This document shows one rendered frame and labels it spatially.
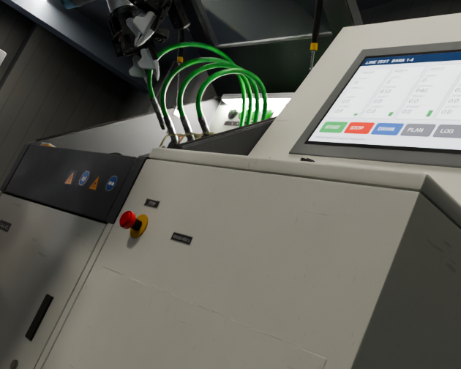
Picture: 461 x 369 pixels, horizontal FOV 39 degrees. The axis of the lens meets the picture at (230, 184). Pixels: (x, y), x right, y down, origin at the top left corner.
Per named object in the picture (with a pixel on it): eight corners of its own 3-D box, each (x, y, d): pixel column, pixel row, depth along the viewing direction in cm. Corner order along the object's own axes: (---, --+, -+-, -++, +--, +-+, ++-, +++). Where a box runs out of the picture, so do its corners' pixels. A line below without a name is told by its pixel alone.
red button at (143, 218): (111, 228, 129) (123, 204, 130) (126, 236, 131) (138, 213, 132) (124, 231, 125) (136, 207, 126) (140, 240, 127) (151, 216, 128)
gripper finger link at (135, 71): (131, 90, 181) (122, 58, 180) (148, 86, 185) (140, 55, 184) (136, 88, 179) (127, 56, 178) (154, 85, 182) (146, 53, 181)
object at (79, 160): (4, 191, 188) (29, 143, 192) (16, 198, 191) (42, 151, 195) (104, 221, 140) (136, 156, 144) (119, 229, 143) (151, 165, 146)
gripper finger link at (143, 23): (121, 35, 160) (138, 4, 162) (140, 49, 163) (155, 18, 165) (128, 34, 157) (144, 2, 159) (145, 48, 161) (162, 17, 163)
